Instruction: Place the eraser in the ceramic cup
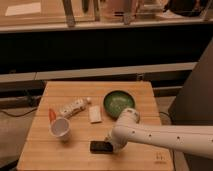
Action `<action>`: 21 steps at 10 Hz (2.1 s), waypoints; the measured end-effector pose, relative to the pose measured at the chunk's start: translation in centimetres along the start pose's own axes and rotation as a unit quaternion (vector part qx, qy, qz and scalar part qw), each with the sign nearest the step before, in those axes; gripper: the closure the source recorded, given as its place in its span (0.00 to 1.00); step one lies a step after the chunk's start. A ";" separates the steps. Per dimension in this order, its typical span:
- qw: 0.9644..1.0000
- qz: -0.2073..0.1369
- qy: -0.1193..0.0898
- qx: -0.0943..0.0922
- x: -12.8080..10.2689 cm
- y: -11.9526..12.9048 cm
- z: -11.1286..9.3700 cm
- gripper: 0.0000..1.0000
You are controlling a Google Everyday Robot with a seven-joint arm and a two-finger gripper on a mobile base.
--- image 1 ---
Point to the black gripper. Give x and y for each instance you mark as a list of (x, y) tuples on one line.
[(100, 147)]

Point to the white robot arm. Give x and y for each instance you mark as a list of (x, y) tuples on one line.
[(195, 140)]

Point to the white rectangular eraser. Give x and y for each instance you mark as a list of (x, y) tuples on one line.
[(95, 114)]

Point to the green ceramic bowl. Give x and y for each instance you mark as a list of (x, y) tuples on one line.
[(116, 101)]

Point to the wooden table board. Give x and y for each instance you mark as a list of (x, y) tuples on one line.
[(43, 152)]

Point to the white tube with label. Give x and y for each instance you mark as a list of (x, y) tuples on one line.
[(74, 107)]

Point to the orange carrot toy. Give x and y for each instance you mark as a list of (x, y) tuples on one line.
[(52, 115)]

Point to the dark cabinet at right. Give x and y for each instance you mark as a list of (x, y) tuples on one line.
[(194, 106)]

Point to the white paper sheet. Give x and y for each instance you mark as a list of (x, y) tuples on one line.
[(29, 8)]

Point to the metal frame leg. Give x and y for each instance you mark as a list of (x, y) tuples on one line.
[(67, 4)]

